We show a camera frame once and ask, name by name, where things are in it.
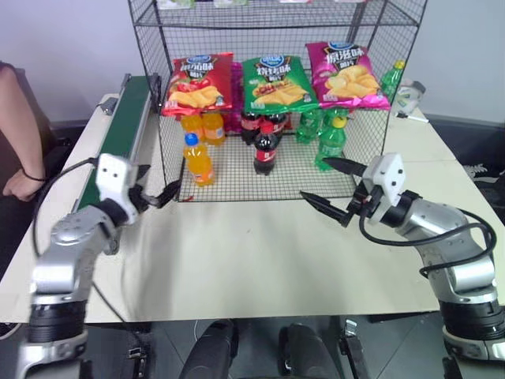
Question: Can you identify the orange soda bottle blue cap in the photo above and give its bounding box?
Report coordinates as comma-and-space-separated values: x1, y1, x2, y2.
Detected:
182, 133, 217, 187

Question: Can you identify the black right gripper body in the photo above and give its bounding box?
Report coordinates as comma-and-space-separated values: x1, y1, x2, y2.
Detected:
346, 178, 384, 219

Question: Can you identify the magenta chips bag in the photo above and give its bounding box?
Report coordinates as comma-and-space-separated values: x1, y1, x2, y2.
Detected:
230, 61, 245, 132
305, 40, 391, 111

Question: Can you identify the white marker pen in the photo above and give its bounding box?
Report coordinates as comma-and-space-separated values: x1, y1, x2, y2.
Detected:
395, 111, 431, 124

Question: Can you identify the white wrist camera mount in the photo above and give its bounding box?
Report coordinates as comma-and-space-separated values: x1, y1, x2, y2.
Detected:
95, 152, 140, 228
361, 152, 407, 224

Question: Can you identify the black patterned object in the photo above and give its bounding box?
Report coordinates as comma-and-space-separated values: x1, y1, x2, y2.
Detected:
461, 161, 505, 186

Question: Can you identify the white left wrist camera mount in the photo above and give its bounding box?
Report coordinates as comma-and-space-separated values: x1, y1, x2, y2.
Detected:
95, 152, 140, 228

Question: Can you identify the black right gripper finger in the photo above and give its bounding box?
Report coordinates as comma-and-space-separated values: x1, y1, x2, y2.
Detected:
322, 156, 369, 180
300, 190, 353, 228

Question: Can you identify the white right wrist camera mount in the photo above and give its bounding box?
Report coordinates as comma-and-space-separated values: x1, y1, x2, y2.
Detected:
361, 152, 407, 224

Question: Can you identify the black wire mesh rack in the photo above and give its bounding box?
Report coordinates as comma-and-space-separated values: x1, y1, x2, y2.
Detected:
126, 0, 429, 203

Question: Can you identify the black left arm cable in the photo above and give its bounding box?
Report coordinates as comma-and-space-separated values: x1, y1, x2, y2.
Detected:
31, 156, 99, 257

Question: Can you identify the green conveyor belt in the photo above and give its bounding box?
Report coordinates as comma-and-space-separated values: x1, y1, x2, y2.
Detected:
73, 73, 163, 214

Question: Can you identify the green soda bottle yellow cap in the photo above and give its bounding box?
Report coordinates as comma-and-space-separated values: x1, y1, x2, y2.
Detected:
314, 116, 348, 174
380, 59, 407, 102

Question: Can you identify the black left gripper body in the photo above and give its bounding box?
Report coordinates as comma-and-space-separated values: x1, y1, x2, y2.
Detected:
126, 164, 154, 217

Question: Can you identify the cola bottle red cap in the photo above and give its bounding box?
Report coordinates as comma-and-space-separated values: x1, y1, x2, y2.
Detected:
252, 122, 283, 177

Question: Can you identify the person's dark clothed body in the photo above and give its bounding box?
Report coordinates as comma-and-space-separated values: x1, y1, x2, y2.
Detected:
0, 61, 74, 277

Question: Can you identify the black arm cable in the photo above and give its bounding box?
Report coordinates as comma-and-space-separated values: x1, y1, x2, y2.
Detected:
359, 208, 497, 280
31, 156, 99, 257

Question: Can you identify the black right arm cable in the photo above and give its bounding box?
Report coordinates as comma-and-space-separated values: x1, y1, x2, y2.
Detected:
359, 208, 497, 280

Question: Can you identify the black table leg bracket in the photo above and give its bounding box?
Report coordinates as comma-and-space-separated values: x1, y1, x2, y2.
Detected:
125, 330, 154, 379
338, 318, 367, 379

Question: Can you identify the person's bare hand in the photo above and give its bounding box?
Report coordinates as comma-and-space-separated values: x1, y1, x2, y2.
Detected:
2, 169, 43, 202

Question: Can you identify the red chips bag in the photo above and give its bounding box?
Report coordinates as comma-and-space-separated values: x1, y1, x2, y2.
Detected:
160, 53, 234, 117

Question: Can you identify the dark rounded shape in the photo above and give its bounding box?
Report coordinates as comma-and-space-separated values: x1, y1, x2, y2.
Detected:
179, 319, 240, 379
278, 322, 342, 379

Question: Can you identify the green chips bag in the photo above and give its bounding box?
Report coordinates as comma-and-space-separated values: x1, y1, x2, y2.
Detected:
241, 54, 320, 114

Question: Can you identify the thin black cable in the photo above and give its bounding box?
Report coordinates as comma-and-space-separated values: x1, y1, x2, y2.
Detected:
90, 280, 132, 324

